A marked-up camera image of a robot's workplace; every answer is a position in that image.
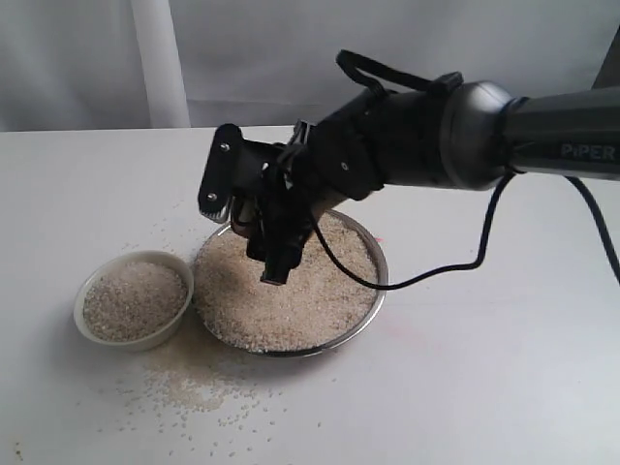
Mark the dark object at right edge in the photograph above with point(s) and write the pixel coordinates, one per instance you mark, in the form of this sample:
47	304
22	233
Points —
609	73

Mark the white pole behind table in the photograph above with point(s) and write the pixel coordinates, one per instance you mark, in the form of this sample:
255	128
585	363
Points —
161	67

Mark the spilled rice grains on table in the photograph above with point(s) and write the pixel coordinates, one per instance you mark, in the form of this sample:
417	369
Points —
193	388

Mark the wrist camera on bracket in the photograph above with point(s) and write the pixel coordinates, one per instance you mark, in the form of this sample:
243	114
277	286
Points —
221	183

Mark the large steel rice plate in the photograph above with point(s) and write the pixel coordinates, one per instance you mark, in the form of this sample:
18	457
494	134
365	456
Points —
318	309

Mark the small white ceramic bowl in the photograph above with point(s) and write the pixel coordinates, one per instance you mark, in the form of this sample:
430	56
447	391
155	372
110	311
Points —
135	302

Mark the brown wooden cup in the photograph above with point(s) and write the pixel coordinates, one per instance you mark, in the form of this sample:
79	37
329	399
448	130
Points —
242	218

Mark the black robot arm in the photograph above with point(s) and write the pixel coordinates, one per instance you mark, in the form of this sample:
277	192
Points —
443	133

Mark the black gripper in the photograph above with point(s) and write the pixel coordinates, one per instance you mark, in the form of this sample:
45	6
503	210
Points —
333	156

